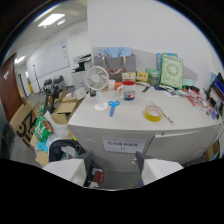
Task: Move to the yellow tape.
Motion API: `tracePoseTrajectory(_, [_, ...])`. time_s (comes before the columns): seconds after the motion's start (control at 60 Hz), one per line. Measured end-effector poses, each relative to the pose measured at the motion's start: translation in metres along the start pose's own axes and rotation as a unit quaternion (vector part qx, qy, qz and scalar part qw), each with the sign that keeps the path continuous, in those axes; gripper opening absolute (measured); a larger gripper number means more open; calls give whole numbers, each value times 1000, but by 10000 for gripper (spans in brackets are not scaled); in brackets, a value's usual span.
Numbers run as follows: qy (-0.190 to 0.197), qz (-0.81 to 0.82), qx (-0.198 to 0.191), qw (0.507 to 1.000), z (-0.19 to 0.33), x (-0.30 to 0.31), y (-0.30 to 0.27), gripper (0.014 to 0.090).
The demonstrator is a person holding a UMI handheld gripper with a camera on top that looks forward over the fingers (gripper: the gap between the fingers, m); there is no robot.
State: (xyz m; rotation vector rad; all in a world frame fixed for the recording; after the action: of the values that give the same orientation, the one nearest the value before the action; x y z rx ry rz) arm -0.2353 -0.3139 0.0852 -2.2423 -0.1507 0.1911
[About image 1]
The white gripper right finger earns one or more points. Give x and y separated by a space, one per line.
156 168

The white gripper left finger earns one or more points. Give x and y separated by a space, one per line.
71 169

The yellow tape roll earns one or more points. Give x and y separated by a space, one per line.
153 113

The white paper label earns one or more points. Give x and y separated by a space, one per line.
124 145

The green snack bag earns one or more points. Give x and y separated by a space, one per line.
42 127

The wooden stick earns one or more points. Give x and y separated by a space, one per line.
161 112

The large cardboard box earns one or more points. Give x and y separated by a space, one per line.
23 122

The white mug red rim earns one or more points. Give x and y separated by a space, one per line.
128 90

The white desk fan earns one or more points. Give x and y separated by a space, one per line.
96 87

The glass jar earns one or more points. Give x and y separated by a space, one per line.
154 78

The yellow box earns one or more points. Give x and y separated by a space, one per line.
142 76

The office printer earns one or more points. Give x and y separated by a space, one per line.
81 71

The green patterned book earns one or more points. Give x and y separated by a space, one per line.
171 70

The brown wooden door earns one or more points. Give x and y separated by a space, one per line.
8 88

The grey paper gift bag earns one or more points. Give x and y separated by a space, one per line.
115 66

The whiteboard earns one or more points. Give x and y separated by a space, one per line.
50 59

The ceiling light panel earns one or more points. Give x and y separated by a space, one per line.
51 20

